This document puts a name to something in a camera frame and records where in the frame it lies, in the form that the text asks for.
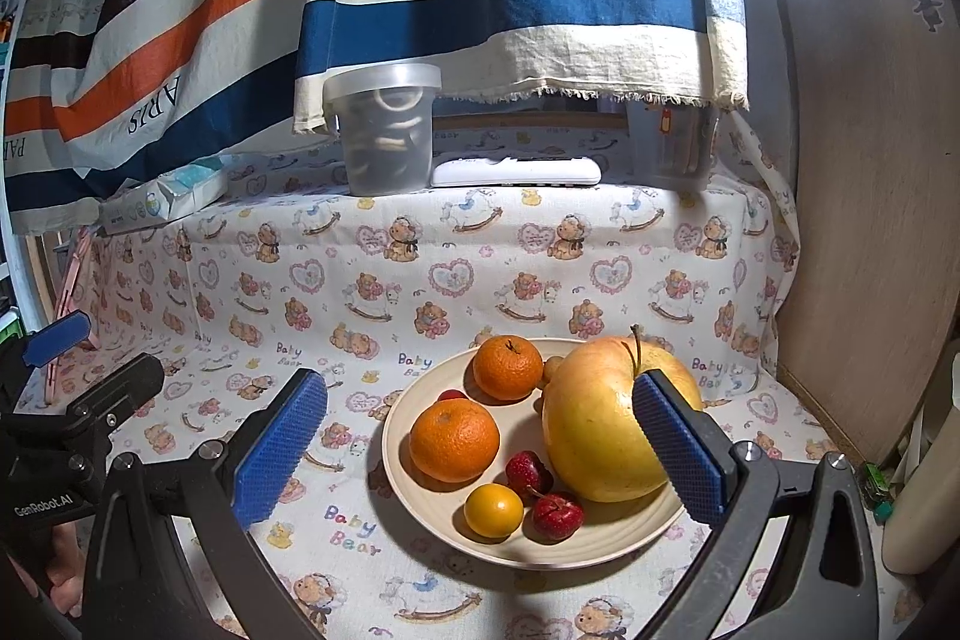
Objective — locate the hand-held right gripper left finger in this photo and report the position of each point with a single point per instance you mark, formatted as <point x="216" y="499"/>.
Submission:
<point x="281" y="445"/>

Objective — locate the cream round plate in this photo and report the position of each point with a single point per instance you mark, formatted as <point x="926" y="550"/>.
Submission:
<point x="600" y="527"/>

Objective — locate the tablet in pink case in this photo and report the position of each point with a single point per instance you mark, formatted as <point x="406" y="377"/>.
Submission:
<point x="71" y="287"/>

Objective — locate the white rounded object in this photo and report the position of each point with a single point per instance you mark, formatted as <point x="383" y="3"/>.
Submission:
<point x="922" y="520"/>

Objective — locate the small green object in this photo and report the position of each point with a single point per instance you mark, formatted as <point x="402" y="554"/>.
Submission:
<point x="874" y="486"/>

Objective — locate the baby wipes pack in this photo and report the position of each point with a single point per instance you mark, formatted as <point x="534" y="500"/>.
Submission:
<point x="169" y="197"/>

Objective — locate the small brown longan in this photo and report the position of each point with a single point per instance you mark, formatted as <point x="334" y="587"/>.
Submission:
<point x="553" y="370"/>

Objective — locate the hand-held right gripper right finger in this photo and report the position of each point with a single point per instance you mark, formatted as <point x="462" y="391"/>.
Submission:
<point x="679" y="445"/>

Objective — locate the clear plastic container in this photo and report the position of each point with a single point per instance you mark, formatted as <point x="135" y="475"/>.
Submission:
<point x="675" y="145"/>

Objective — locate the large yellow red apple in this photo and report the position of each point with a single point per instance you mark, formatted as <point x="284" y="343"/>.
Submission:
<point x="592" y="430"/>

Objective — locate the white remote control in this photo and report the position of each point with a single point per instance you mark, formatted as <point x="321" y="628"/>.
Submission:
<point x="516" y="171"/>

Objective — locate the small red fruit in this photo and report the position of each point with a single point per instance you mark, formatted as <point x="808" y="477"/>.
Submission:
<point x="450" y="395"/>
<point x="525" y="469"/>
<point x="557" y="514"/>

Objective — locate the small yellow plum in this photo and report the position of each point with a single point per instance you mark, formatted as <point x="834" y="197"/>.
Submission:
<point x="493" y="511"/>

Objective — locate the wooden board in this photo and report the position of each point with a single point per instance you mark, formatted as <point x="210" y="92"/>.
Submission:
<point x="847" y="197"/>

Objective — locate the orange mandarin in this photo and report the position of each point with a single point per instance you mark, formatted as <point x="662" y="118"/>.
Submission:
<point x="508" y="368"/>
<point x="454" y="441"/>

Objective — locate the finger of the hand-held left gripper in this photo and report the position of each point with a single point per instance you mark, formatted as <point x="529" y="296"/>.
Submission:
<point x="120" y="389"/>
<point x="56" y="340"/>

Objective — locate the person's left hand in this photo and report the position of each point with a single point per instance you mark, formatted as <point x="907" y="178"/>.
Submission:
<point x="60" y="572"/>

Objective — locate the teddy bear printed cloth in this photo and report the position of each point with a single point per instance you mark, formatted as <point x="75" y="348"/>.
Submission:
<point x="487" y="250"/>

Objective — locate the clear plastic tub with lid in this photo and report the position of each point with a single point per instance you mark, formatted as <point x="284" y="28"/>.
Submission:
<point x="386" y="126"/>

